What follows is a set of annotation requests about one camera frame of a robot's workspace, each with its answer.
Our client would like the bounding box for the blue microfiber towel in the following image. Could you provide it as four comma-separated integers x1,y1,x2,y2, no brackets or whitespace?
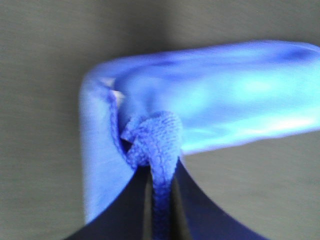
79,40,320,240

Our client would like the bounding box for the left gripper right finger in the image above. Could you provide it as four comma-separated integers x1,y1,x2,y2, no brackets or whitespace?
172,161,266,240

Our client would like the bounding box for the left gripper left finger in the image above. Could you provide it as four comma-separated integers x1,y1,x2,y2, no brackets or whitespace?
66,167,152,240

